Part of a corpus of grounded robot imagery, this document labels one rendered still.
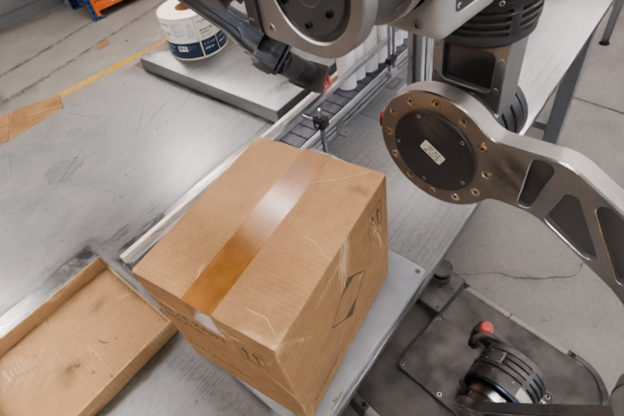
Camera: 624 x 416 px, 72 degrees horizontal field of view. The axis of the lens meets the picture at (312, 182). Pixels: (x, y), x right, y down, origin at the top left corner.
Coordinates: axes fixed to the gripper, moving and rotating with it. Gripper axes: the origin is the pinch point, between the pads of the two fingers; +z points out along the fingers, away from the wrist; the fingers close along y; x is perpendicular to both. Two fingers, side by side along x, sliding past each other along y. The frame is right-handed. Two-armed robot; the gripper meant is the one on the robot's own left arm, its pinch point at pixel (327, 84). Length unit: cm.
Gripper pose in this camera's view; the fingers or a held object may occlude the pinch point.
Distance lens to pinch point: 115.2
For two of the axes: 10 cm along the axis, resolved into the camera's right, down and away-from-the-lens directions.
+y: -7.6, -3.7, 5.4
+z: 5.5, 0.8, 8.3
